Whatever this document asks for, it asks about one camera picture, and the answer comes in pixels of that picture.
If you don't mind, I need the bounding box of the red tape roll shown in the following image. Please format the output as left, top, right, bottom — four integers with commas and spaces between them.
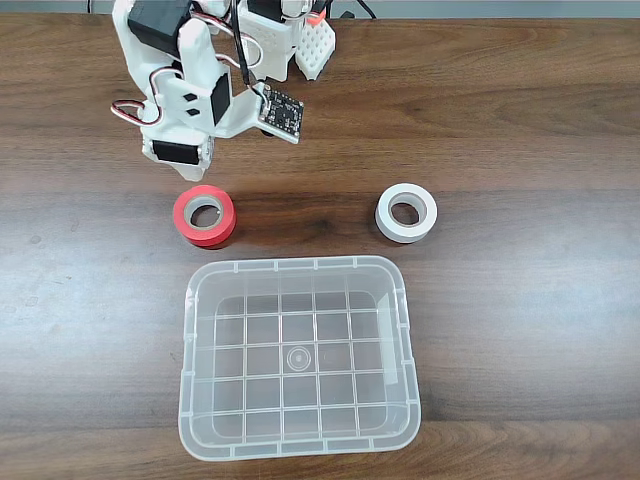
172, 183, 239, 250

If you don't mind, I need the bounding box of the clear plastic storage box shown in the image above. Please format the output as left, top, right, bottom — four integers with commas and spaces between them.
177, 254, 422, 462

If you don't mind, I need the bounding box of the white tape roll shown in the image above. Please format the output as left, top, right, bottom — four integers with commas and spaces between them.
374, 182, 439, 245

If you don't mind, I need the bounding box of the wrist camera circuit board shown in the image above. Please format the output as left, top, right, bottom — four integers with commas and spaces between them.
255, 82, 306, 146

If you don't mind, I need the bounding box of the black camera cable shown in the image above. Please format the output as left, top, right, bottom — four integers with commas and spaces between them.
230, 0, 257, 87

